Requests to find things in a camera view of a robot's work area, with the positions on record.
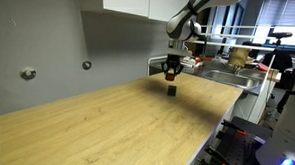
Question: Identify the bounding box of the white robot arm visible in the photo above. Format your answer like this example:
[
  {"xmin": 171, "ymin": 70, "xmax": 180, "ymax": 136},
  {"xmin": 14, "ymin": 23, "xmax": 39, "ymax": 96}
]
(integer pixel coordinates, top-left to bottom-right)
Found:
[{"xmin": 166, "ymin": 0, "xmax": 240, "ymax": 51}]

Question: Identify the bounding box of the camera tripod stand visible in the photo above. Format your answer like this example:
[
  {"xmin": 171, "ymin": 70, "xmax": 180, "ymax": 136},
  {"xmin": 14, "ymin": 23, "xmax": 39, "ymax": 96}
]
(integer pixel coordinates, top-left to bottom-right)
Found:
[{"xmin": 257, "ymin": 30, "xmax": 294, "ymax": 127}]

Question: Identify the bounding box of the white wall cabinet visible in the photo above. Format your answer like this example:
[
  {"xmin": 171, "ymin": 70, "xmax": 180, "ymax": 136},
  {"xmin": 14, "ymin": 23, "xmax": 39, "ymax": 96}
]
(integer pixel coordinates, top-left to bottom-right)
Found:
[{"xmin": 103, "ymin": 0, "xmax": 189, "ymax": 21}]

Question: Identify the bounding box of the beige jug on counter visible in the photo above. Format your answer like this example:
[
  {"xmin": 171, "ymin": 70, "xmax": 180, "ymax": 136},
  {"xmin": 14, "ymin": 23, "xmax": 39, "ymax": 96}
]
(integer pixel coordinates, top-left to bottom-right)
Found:
[{"xmin": 228, "ymin": 47, "xmax": 249, "ymax": 66}]

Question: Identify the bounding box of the round wall socket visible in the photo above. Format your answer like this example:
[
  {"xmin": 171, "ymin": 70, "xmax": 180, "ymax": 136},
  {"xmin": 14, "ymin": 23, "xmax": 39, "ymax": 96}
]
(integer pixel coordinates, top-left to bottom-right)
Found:
[
  {"xmin": 20, "ymin": 67, "xmax": 37, "ymax": 80},
  {"xmin": 82, "ymin": 61, "xmax": 92, "ymax": 70}
]

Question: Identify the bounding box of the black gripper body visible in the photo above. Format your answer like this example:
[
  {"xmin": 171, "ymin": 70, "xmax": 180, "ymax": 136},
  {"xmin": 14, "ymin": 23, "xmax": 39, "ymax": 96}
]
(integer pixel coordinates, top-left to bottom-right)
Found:
[{"xmin": 165, "ymin": 53, "xmax": 181, "ymax": 72}]

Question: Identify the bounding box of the round wall socket near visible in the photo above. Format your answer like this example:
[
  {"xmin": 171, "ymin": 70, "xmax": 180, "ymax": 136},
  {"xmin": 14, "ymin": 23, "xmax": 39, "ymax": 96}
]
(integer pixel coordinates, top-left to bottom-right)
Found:
[{"xmin": 20, "ymin": 67, "xmax": 37, "ymax": 80}]

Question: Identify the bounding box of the dark green blue block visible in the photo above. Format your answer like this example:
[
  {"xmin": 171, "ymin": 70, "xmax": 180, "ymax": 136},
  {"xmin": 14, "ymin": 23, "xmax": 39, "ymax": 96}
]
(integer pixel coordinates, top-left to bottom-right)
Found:
[{"xmin": 167, "ymin": 85, "xmax": 177, "ymax": 97}]

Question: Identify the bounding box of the stainless steel sink counter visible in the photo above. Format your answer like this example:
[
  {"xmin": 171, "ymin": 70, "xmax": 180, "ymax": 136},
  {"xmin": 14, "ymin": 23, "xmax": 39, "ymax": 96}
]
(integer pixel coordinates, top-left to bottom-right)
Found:
[{"xmin": 148, "ymin": 55, "xmax": 266, "ymax": 95}]

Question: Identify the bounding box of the orange red block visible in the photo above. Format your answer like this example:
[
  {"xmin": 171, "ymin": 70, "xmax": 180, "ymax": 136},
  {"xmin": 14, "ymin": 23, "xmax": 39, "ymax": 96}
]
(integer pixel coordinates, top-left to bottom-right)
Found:
[{"xmin": 165, "ymin": 73, "xmax": 175, "ymax": 82}]

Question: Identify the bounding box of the colourful card box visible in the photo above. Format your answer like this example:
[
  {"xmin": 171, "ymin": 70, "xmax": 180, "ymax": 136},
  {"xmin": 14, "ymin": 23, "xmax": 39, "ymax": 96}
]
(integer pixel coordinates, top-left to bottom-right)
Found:
[{"xmin": 182, "ymin": 56, "xmax": 202, "ymax": 67}]

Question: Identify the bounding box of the black office chair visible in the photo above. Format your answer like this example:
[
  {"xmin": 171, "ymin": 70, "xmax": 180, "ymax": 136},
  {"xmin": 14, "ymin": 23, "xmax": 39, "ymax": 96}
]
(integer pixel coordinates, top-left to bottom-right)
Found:
[{"xmin": 262, "ymin": 51, "xmax": 295, "ymax": 90}]

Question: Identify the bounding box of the round wall socket far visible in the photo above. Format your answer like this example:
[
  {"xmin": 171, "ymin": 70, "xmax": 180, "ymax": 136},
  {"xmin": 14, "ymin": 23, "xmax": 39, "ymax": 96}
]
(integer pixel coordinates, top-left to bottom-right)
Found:
[{"xmin": 82, "ymin": 61, "xmax": 92, "ymax": 70}]

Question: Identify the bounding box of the black clamp with orange handle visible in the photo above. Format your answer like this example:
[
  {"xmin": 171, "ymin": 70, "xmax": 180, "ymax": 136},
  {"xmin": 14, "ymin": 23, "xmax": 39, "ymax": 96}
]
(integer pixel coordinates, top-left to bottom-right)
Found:
[{"xmin": 197, "ymin": 145, "xmax": 239, "ymax": 165}]

